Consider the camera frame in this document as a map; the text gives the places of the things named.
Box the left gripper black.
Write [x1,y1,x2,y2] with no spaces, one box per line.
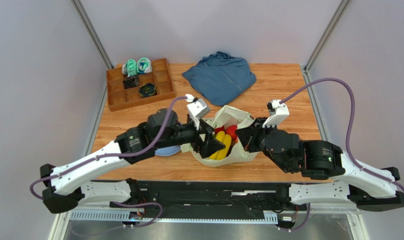
[154,115,225,158]

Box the yellow banana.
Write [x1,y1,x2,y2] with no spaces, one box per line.
[208,130,226,161]
[216,134,232,161]

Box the shiny red apple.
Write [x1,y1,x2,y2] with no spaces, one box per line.
[215,126,225,134]

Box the cracked red apple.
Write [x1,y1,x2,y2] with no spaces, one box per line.
[225,125,237,140]

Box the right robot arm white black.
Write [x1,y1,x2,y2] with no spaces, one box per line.
[235,117,404,212]

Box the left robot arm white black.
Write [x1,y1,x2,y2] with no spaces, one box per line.
[40,108,225,214]

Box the blue plate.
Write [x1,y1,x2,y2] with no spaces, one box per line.
[155,145,181,157]

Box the blue folded hoodie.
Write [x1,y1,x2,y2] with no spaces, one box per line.
[182,51,257,106]

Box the dark green yellow sock roll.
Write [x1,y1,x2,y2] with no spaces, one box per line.
[138,83,157,98]

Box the black sock roll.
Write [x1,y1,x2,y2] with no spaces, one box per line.
[123,75,140,89]

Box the teal blue sock roll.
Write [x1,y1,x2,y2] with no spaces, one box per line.
[137,57,152,74]

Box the wooden compartment tray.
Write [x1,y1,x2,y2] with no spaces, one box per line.
[106,58,177,112]

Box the green white sock roll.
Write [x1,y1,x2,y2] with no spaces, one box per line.
[122,59,138,77]

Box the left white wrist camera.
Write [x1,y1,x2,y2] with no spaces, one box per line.
[187,98,211,130]

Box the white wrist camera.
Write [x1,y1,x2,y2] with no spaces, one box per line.
[187,98,211,130]
[262,99,290,128]

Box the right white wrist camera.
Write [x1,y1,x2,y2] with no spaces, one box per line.
[262,99,290,128]

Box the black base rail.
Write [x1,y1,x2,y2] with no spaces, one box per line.
[124,181,307,220]

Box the right aluminium frame post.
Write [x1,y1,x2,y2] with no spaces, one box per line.
[303,0,352,73]

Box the aluminium frame post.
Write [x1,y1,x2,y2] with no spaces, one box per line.
[71,0,114,69]
[303,0,352,73]

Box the left aluminium frame post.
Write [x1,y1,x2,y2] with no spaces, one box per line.
[71,0,114,69]

